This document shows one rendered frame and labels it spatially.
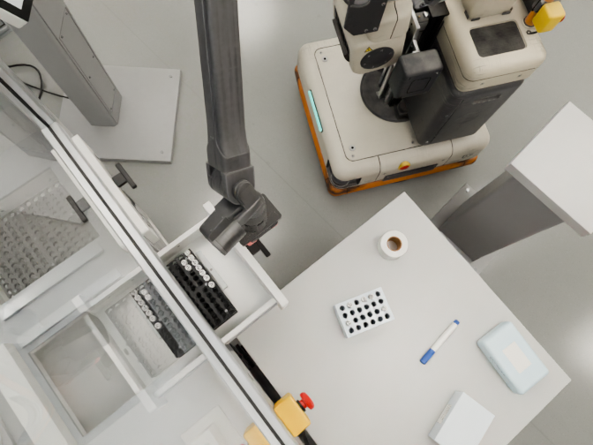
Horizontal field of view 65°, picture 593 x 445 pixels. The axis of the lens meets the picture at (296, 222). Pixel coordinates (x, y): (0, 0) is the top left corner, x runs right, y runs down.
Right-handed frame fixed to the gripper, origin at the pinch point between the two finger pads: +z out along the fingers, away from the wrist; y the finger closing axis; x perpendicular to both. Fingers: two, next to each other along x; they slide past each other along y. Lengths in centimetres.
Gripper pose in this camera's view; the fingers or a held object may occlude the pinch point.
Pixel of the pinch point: (255, 230)
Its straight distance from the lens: 104.6
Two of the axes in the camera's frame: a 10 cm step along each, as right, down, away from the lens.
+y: -7.7, 6.1, -1.8
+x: 6.3, 7.5, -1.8
